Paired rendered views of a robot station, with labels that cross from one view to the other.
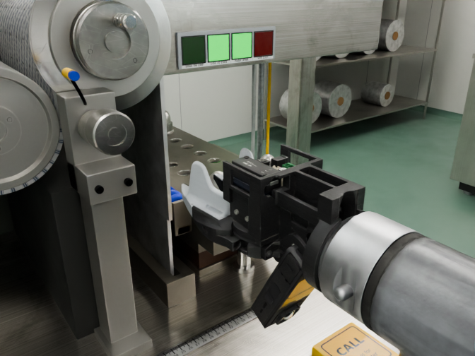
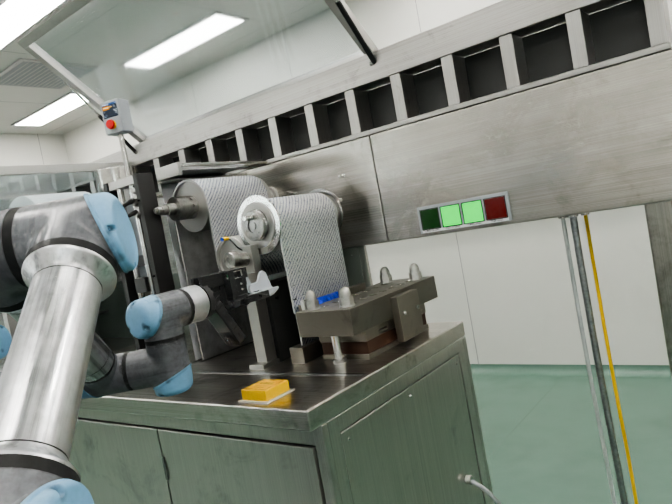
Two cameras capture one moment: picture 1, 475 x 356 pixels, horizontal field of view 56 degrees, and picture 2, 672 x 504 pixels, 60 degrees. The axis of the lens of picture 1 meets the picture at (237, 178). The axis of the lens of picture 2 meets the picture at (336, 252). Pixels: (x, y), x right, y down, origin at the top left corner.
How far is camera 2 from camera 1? 1.35 m
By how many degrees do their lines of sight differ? 75
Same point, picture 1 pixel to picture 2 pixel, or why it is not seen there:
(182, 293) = (297, 357)
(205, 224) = not seen: hidden behind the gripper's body
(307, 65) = (655, 221)
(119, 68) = (254, 236)
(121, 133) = (231, 260)
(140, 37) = (259, 223)
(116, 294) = (256, 337)
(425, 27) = not seen: outside the picture
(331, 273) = not seen: hidden behind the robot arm
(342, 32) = (612, 183)
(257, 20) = (488, 188)
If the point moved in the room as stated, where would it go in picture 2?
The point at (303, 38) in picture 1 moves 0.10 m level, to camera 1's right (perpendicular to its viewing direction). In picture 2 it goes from (549, 197) to (578, 193)
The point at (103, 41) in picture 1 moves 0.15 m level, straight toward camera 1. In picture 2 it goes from (250, 226) to (192, 236)
